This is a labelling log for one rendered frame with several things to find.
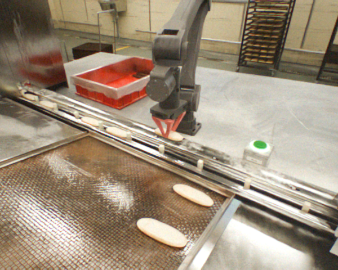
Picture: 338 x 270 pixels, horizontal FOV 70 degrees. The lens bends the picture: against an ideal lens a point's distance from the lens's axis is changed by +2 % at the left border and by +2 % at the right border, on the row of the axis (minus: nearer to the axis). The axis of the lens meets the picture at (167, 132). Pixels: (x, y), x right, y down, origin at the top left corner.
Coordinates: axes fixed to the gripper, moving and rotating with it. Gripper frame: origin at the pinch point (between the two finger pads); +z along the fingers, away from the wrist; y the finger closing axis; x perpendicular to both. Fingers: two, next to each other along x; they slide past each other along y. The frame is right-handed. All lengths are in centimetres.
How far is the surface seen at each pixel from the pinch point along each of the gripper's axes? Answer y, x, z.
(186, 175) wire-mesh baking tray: -9.7, -12.0, 3.9
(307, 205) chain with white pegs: -0.6, -39.2, 6.1
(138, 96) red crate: 31, 38, 9
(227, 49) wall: 440, 147, 81
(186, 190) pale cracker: -16.0, -15.3, 2.2
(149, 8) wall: 440, 347, 15
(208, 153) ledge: 5.7, -11.1, 6.9
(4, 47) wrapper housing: -3, 80, -15
